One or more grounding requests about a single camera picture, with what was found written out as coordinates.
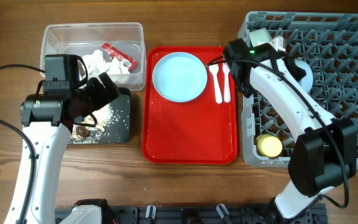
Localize light blue bowl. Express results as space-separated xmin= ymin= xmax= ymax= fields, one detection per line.
xmin=295 ymin=60 xmax=313 ymax=93

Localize white tissue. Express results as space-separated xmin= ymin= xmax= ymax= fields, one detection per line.
xmin=82 ymin=50 xmax=130 ymax=75

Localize rice and peanut leftovers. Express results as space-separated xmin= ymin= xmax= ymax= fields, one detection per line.
xmin=70 ymin=104 xmax=127 ymax=144

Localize red snack wrapper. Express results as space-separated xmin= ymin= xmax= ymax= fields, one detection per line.
xmin=101 ymin=43 xmax=138 ymax=72

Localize green bowl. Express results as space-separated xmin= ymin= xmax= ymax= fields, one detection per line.
xmin=249 ymin=28 xmax=272 ymax=47

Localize white plastic spoon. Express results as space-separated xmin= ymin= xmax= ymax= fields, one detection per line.
xmin=208 ymin=64 xmax=223 ymax=104

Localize light blue plate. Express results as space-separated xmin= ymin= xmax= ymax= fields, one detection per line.
xmin=152 ymin=52 xmax=208 ymax=103

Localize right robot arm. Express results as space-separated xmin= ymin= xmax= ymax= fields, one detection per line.
xmin=222 ymin=39 xmax=357 ymax=223

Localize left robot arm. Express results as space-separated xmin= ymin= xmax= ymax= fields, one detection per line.
xmin=5 ymin=54 xmax=121 ymax=223

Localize grey dishwasher rack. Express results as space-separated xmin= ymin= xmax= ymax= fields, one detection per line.
xmin=238 ymin=11 xmax=358 ymax=167

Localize black plastic tray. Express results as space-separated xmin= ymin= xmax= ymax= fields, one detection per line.
xmin=68 ymin=87 xmax=132 ymax=145

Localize clear plastic bin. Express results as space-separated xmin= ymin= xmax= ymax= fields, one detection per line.
xmin=40 ymin=22 xmax=146 ymax=91

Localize pink plastic fork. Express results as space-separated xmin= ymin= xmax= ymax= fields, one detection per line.
xmin=223 ymin=63 xmax=231 ymax=103

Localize yellow cup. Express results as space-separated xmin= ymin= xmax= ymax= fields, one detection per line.
xmin=255 ymin=134 xmax=283 ymax=157

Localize red serving tray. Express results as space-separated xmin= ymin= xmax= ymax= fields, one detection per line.
xmin=142 ymin=46 xmax=238 ymax=165

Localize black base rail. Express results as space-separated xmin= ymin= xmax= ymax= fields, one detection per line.
xmin=54 ymin=203 xmax=327 ymax=224

